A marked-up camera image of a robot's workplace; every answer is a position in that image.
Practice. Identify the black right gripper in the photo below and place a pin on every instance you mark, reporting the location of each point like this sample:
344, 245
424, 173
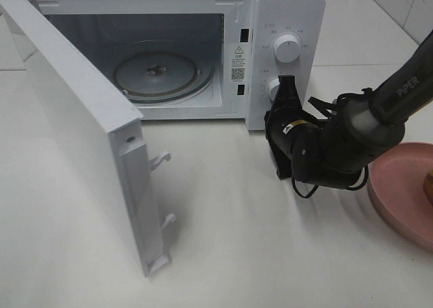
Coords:
284, 123

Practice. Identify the pink round plate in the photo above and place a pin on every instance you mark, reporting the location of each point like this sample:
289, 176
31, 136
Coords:
396, 191

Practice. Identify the burger with lettuce and cheese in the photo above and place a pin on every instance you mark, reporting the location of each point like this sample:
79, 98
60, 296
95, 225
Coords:
428, 185

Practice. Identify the white microwave door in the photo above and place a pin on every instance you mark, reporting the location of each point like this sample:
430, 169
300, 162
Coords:
97, 128

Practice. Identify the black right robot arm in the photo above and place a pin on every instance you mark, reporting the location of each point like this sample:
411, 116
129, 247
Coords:
356, 128

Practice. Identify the lower white round knob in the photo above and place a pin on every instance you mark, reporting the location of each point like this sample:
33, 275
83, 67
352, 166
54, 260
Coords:
272, 88

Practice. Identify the white round knob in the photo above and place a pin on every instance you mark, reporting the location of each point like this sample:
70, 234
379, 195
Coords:
287, 47
272, 88

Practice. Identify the upper white round knob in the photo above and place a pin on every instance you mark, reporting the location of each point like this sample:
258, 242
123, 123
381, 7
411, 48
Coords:
287, 47

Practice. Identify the white warning label sticker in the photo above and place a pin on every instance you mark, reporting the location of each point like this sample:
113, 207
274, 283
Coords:
238, 60

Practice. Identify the white microwave oven body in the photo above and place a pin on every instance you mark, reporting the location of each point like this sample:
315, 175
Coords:
108, 32

